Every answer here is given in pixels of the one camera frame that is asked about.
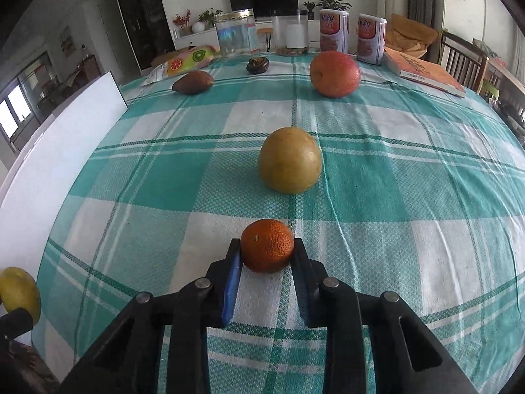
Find white plastic bag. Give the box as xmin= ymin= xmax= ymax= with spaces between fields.
xmin=141 ymin=68 xmax=169 ymax=87

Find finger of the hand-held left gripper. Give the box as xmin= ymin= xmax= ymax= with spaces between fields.
xmin=0 ymin=308 xmax=34 ymax=342

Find wooden bench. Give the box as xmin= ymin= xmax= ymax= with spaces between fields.
xmin=257 ymin=28 xmax=275 ymax=52

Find glass jar gold lid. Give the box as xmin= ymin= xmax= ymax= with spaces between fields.
xmin=215 ymin=9 xmax=257 ymax=57

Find orange lounge chair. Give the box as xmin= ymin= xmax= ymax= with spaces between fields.
xmin=385 ymin=13 xmax=439 ymax=60

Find wall picture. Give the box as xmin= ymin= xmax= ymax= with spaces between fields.
xmin=59 ymin=26 xmax=78 ymax=56

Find orange book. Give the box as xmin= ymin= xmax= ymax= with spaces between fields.
xmin=383 ymin=46 xmax=468 ymax=98

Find large potted plant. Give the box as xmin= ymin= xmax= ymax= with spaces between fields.
xmin=315 ymin=0 xmax=352 ymax=12

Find green brown orange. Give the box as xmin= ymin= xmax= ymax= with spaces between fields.
xmin=258 ymin=127 xmax=323 ymax=194

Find white television cabinet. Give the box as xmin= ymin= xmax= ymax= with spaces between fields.
xmin=173 ymin=18 xmax=325 ymax=52

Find black display cabinet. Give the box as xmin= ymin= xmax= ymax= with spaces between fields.
xmin=112 ymin=0 xmax=176 ymax=70

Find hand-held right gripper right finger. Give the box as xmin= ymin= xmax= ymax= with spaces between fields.
xmin=290 ymin=238 xmax=477 ymax=394

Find dark mangosteen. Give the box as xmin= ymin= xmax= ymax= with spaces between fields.
xmin=246 ymin=57 xmax=270 ymax=75

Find glass jar black lid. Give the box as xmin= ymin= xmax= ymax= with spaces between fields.
xmin=271 ymin=10 xmax=309 ymax=56

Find red white can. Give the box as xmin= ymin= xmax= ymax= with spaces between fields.
xmin=356 ymin=13 xmax=387 ymax=65
xmin=319 ymin=9 xmax=350 ymax=55

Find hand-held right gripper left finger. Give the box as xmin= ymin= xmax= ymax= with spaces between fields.
xmin=59 ymin=238 xmax=243 ymax=394

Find dark wooden chair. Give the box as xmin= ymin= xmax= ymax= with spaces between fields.
xmin=439 ymin=31 xmax=490 ymax=93

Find red flower arrangement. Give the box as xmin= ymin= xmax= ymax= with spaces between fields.
xmin=172 ymin=9 xmax=193 ymax=37

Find small tangerine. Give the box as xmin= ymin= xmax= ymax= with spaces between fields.
xmin=240 ymin=219 xmax=295 ymax=274

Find teal white checked tablecloth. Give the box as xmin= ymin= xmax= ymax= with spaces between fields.
xmin=32 ymin=51 xmax=525 ymax=394

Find fruit print snack bag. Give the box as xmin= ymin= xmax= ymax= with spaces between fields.
xmin=152 ymin=45 xmax=222 ymax=79

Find yellow green orange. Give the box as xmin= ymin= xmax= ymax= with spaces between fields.
xmin=0 ymin=267 xmax=42 ymax=324

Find wooden desk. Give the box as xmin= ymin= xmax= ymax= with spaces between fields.
xmin=486 ymin=57 xmax=525 ymax=105

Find bushy potted plant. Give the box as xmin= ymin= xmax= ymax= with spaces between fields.
xmin=199 ymin=7 xmax=223 ymax=29

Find large red orange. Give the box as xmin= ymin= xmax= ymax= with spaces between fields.
xmin=309 ymin=51 xmax=362 ymax=99

